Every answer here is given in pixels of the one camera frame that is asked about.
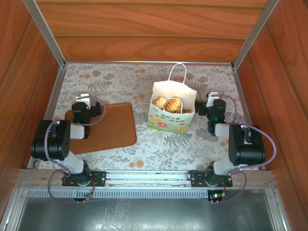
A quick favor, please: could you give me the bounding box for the aluminium mounting rail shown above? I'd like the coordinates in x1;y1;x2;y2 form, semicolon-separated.
14;168;276;190

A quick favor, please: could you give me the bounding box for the ribbed long fake bread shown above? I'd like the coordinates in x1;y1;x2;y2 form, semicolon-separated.
154;96;167;109

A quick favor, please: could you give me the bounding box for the aluminium frame post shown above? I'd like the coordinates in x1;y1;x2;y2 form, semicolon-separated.
231;0;282;70
23;0;67;68

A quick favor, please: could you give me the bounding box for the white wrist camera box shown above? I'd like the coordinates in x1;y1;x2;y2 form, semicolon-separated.
206;91;221;108
76;93;91;106

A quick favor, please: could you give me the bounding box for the circuit board with green light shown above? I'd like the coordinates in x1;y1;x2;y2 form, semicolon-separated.
208;190;227;205

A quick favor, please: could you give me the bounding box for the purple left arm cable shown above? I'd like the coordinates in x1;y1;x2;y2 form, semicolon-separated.
44;95;106;205

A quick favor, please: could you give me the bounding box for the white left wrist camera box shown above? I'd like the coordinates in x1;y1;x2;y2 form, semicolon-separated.
76;93;91;106

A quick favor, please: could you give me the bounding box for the grey slotted cable duct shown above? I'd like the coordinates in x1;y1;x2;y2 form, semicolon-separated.
26;189;210;199

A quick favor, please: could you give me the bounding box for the aluminium side rail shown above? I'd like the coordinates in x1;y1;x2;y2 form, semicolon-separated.
26;66;66;169
232;67;267;169

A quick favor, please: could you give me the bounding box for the aluminium frame bar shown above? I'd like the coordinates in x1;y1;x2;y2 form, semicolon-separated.
64;60;234;67

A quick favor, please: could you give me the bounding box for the shiny metal sheet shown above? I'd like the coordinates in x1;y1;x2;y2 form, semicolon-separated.
15;192;277;231

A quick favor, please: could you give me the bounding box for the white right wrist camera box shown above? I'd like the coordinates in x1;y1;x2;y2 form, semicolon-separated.
206;91;221;108

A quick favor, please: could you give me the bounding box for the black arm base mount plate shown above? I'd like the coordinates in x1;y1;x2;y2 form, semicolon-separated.
190;170;233;188
62;169;107;187

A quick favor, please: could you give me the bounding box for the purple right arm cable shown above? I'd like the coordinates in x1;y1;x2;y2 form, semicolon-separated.
218;94;277;205

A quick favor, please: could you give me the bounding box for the brown rectangular tray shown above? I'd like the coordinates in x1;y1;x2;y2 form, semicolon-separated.
64;102;138;155

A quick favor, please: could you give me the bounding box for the white printed paper bag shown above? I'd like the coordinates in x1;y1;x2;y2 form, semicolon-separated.
147;63;197;135

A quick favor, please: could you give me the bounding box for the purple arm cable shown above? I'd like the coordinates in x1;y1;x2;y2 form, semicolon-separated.
44;95;106;205
218;94;277;205

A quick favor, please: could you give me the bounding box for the floral patterned tablecloth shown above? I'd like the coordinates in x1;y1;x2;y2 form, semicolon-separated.
30;63;265;170

